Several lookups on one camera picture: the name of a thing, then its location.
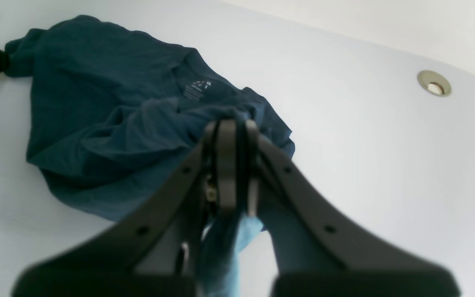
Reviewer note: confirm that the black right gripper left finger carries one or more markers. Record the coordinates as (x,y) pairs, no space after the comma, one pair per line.
(155,251)

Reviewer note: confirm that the dark blue T-shirt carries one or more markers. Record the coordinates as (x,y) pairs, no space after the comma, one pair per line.
(114,112)

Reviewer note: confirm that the left round table grommet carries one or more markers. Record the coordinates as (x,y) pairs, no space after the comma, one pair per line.
(434,83)

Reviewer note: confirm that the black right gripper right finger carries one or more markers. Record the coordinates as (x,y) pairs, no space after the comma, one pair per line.
(319,251)

